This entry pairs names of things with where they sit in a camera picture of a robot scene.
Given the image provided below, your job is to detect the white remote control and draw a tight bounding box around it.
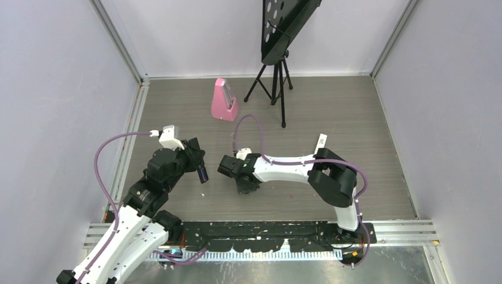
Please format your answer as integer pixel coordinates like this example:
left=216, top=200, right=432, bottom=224
left=314, top=133, right=327, bottom=154

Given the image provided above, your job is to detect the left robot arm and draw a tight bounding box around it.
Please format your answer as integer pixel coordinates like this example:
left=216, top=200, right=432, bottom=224
left=56, top=137, right=208, bottom=283

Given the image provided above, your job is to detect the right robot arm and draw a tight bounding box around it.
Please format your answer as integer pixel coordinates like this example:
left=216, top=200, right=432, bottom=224
left=217, top=148, right=362, bottom=243

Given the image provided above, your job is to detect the pink metronome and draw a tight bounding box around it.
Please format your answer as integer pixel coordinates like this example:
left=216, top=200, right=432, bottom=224
left=211, top=78, right=239, bottom=121

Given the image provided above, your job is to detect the black music stand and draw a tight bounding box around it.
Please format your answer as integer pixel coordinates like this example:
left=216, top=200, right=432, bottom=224
left=244, top=0, right=321, bottom=128

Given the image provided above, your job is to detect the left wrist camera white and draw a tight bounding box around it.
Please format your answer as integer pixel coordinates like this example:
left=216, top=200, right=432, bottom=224
left=150, top=125, right=185, bottom=150

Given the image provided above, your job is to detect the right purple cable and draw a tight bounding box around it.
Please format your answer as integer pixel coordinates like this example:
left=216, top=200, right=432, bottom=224
left=232, top=114, right=372, bottom=268

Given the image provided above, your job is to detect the purple cable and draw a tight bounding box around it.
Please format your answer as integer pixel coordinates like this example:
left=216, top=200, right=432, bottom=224
left=74, top=131, right=157, bottom=284
left=232, top=114, right=372, bottom=268

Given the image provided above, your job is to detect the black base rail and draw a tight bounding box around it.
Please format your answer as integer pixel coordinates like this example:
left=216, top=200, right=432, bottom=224
left=166, top=221, right=361, bottom=253

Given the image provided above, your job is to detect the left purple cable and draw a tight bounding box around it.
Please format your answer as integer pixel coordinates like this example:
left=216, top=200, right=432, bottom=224
left=74, top=131, right=157, bottom=284

